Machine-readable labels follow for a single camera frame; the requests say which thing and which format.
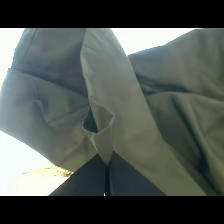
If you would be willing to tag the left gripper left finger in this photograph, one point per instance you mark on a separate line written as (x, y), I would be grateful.
(88, 181)

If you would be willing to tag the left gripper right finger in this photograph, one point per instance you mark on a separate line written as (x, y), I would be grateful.
(131, 183)

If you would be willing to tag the grey-green garment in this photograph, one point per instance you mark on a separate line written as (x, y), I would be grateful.
(133, 100)

